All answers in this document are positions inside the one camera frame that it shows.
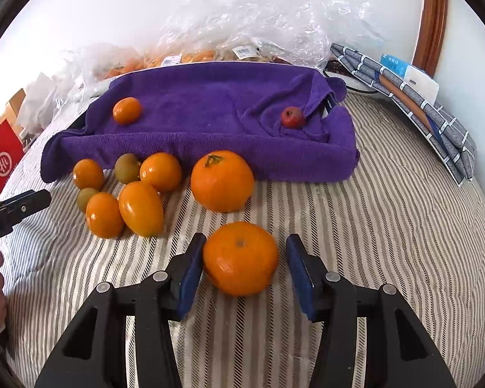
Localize small orange kumquat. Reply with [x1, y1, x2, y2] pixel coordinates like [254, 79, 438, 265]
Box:
[72, 158, 105, 190]
[86, 192, 125, 239]

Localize greenish brown small fruit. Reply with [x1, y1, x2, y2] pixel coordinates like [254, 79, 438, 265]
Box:
[113, 153, 141, 184]

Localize oval orange kumquat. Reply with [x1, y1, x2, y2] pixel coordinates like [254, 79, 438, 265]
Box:
[118, 181, 165, 237]

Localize round orange kumquat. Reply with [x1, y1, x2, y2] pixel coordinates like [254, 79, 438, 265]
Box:
[140, 152, 182, 193]

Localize large orange mandarin with stem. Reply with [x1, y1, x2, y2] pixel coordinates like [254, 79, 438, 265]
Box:
[190, 151, 255, 213]

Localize red paper bag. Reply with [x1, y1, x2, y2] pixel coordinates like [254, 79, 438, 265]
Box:
[0, 120, 24, 194]

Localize cardboard box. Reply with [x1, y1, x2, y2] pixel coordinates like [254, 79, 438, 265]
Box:
[0, 89, 25, 138]

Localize striped bed cover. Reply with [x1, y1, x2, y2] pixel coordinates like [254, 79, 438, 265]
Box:
[0, 94, 485, 387]

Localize white plastic bag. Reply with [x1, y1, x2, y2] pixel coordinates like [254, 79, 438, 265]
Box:
[16, 73, 74, 135]

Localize orange kumquat on towel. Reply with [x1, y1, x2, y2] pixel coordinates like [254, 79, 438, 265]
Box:
[112, 97, 143, 125]

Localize blue grey checked cloth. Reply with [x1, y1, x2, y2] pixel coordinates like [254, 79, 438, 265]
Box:
[330, 43, 477, 185]

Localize purple towel covered tray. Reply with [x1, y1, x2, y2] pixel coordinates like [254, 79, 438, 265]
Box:
[41, 61, 360, 183]

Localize small red fruit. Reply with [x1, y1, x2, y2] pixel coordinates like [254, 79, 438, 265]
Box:
[280, 106, 307, 129]

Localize blue white tissue pack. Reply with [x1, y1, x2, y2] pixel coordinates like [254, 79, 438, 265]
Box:
[380, 53, 439, 104]

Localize clear plastic bag of fruit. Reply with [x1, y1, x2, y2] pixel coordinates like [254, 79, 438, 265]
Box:
[80, 0, 386, 82]

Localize brown wooden frame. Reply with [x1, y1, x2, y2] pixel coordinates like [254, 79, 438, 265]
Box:
[413, 0, 448, 77]

